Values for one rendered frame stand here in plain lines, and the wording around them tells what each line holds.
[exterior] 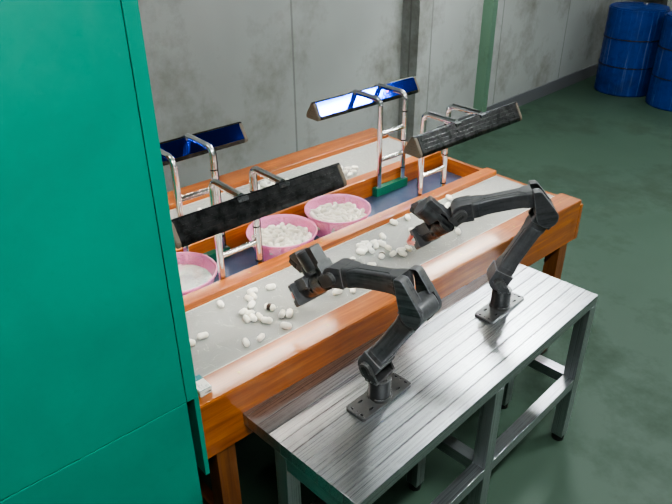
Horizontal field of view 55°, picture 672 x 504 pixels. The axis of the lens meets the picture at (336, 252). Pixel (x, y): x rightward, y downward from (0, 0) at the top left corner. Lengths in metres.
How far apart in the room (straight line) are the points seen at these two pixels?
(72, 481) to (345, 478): 0.61
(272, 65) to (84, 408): 2.97
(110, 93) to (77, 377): 0.57
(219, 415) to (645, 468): 1.67
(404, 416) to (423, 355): 0.27
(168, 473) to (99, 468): 0.20
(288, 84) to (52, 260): 3.10
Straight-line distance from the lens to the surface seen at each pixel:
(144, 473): 1.66
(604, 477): 2.69
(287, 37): 4.15
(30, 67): 1.17
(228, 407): 1.75
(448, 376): 1.91
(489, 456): 2.13
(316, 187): 2.03
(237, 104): 3.98
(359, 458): 1.67
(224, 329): 1.97
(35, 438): 1.46
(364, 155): 3.19
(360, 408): 1.77
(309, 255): 1.70
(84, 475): 1.58
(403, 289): 1.50
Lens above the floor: 1.90
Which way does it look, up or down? 30 degrees down
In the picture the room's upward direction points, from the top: 1 degrees counter-clockwise
